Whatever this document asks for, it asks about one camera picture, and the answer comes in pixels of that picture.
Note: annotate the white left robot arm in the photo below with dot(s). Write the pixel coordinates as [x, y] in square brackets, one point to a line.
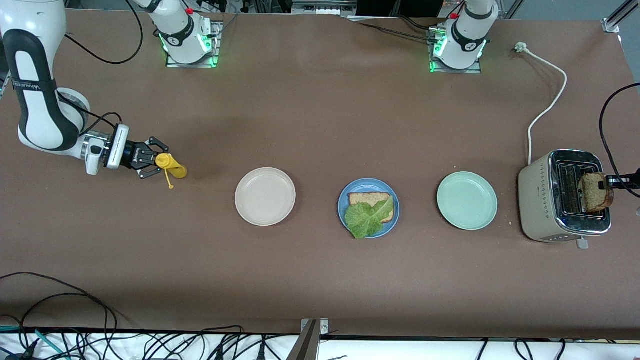
[465, 45]

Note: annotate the metal frame bracket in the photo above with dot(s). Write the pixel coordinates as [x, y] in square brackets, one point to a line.
[312, 332]

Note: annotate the blue plate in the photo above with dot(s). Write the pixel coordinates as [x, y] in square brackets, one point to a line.
[385, 227]

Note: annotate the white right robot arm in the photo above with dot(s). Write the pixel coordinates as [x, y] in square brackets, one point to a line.
[35, 90]

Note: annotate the white plate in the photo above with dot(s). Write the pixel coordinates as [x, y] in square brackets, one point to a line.
[265, 196]

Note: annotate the green plate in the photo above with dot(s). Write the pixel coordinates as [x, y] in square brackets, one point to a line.
[467, 200]

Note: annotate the beige chrome toaster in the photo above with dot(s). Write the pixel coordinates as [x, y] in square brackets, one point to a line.
[537, 205]

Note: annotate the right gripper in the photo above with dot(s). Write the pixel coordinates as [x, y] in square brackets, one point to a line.
[136, 156]

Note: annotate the yellow mustard squeeze bottle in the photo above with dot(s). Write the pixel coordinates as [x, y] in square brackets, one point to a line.
[175, 167]

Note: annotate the brown bread slice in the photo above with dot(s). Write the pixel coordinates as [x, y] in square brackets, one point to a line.
[367, 198]
[592, 195]

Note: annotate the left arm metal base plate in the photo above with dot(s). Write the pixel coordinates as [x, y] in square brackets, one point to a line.
[475, 70]

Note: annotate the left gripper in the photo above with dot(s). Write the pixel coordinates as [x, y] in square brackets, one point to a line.
[621, 182]

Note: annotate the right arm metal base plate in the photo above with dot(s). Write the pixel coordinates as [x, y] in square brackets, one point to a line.
[217, 45]

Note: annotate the green lettuce leaf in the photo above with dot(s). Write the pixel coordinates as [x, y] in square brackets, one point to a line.
[367, 217]

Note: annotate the aluminium profile corner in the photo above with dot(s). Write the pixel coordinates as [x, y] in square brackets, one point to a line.
[617, 17]

